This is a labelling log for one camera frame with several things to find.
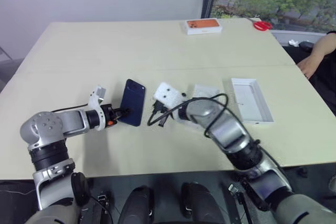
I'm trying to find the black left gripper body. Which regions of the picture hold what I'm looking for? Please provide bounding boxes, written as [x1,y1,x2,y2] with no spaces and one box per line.
[101,104,119,129]

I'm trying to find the white phone box tray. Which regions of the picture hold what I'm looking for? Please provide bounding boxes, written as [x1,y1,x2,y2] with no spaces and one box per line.
[230,77,275,126]

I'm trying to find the clear plastic wrapper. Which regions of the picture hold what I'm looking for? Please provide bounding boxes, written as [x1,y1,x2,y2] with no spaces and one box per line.
[193,84,221,102]

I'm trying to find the red handled scissors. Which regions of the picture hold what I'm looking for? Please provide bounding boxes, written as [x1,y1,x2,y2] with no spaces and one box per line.
[244,15,274,31]

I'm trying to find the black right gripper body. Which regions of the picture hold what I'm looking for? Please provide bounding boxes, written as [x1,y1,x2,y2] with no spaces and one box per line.
[151,100,173,118]

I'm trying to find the black rounded object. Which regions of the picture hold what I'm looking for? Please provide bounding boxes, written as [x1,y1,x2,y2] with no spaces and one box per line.
[299,40,314,51]

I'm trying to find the white power adapter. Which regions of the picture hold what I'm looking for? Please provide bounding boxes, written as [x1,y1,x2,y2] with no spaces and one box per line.
[153,81,191,125]

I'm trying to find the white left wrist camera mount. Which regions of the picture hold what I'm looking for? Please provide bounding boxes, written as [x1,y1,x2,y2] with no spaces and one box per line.
[87,85,107,132]

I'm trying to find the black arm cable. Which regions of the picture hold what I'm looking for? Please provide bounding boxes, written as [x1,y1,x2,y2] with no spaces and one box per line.
[50,103,89,113]
[146,93,229,138]

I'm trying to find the person's bare hand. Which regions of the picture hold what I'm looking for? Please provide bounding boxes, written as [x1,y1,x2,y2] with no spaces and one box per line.
[297,56,317,80]

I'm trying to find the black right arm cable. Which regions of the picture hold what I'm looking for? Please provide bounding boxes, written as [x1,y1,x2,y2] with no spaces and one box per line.
[146,93,229,138]

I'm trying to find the person's black clothing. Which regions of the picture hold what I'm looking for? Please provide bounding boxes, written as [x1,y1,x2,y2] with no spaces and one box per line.
[282,30,336,117]

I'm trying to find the dark blue smartphone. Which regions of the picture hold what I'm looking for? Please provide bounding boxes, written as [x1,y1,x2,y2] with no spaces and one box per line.
[117,78,146,127]

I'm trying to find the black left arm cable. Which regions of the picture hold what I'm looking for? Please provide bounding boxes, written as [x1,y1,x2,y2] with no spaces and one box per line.
[50,103,89,113]

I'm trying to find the dark rounded shape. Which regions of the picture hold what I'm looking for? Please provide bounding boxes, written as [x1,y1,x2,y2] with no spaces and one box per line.
[181,182,226,224]
[117,185,154,224]

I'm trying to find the orange printed phone box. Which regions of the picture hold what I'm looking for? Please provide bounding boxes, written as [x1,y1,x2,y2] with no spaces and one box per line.
[182,18,224,36]

